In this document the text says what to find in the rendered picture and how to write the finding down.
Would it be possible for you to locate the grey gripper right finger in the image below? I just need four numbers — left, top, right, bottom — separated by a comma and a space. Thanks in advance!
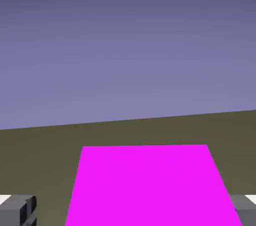
230, 194, 256, 226

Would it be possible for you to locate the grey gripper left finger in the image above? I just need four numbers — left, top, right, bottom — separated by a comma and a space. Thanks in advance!
0, 194, 38, 226

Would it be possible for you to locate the large magenta box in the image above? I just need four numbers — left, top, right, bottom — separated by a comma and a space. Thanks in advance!
64, 144, 244, 226

